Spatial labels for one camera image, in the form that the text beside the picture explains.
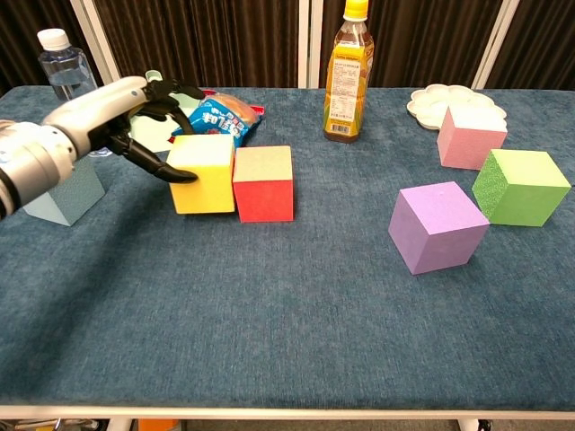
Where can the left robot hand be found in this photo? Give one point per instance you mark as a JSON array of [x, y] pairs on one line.
[[103, 108]]

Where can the mint green dustpan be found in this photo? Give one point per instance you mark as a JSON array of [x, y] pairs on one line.
[[153, 134]]

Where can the green foam cube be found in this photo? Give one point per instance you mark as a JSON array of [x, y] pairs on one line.
[[530, 197]]

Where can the blue snack bag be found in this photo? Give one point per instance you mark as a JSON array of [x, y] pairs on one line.
[[220, 121]]

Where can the blue table mat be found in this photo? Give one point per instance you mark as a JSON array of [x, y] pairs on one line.
[[287, 314]]

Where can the clear plastic water bottle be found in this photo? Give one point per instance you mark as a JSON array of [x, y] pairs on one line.
[[65, 67]]

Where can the pink foam cube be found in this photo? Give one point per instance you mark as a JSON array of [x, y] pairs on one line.
[[471, 143]]

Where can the purple foam cube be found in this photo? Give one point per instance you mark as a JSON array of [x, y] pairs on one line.
[[444, 238]]

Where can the light blue foam cube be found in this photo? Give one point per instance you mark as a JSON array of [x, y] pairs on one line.
[[76, 197]]

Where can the yellow foam cube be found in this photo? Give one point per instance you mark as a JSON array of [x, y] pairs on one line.
[[206, 193]]

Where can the red foam cube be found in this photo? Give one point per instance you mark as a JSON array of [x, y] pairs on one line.
[[264, 197]]

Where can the white flower paint palette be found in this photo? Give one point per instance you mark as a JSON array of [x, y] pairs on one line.
[[431, 105]]

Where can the yellow-capped tea bottle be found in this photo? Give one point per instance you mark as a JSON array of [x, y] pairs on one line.
[[346, 90]]

